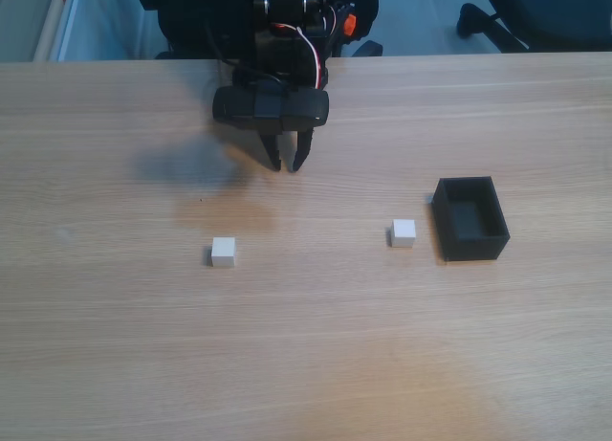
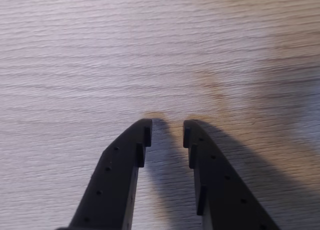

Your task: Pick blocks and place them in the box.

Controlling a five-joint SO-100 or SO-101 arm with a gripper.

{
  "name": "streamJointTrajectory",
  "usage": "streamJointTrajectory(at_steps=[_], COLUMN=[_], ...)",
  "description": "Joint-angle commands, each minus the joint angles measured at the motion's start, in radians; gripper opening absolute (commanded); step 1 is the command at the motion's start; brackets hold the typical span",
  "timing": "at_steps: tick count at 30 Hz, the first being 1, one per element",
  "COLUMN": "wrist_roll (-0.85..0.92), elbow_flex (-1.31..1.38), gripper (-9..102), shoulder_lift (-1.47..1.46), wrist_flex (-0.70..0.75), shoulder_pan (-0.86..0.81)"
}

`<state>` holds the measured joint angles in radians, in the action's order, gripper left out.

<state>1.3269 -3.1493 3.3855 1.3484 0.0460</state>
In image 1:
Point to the white panel with red mark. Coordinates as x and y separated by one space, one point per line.
57 25

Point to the dark blue office chair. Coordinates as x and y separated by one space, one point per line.
550 10

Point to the white cube block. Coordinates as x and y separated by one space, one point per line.
402 233
223 252

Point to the black clamp with orange knob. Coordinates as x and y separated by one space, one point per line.
350 25

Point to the black office chair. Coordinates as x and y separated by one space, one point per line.
191 15

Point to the black oval camera box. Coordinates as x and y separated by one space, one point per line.
268 108

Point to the black open box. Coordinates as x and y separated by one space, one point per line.
473 247

